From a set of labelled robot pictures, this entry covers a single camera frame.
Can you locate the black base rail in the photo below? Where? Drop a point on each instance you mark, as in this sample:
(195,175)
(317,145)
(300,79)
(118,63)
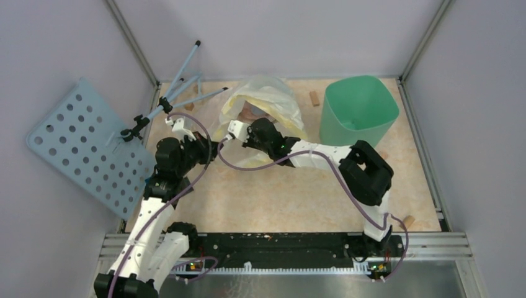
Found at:
(293,250)

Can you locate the green plastic trash bin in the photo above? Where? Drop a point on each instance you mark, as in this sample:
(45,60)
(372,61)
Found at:
(356,108)

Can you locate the wooden block near bin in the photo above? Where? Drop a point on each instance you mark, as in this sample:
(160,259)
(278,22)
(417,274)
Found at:
(314,98)

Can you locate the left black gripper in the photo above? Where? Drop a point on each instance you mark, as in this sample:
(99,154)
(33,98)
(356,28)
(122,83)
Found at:
(202,143)

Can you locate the small wooden block near tripod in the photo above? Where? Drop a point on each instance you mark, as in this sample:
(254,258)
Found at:
(189,106)

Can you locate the light blue tripod stand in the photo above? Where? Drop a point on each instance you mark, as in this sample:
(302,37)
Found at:
(176,87)

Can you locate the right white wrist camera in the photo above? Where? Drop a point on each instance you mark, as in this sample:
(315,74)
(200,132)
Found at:
(238,130)

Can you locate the pink bag inside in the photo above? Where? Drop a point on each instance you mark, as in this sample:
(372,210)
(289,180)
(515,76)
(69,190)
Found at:
(251,113)

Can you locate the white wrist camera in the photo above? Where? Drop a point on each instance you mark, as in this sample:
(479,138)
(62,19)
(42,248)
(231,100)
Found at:
(180,129)
(238,130)

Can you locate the translucent white yellow trash bag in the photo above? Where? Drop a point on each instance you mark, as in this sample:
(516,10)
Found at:
(268,93)

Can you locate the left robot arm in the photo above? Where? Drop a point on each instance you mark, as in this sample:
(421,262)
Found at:
(151,251)

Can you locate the wooden cube block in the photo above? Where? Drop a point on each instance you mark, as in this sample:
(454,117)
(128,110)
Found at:
(384,154)

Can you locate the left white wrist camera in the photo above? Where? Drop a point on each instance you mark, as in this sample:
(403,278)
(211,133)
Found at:
(180,129)

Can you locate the light blue perforated board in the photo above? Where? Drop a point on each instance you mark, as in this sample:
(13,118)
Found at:
(81,138)

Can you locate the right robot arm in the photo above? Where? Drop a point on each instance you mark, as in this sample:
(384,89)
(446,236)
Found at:
(363,174)

